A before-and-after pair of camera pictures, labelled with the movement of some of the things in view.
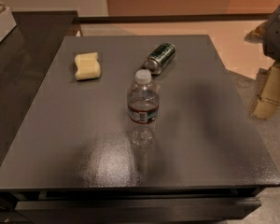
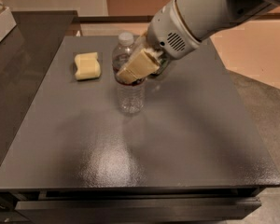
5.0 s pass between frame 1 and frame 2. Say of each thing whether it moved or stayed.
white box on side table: stayed
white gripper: moved
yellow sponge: stayed
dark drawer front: stayed
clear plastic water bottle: moved
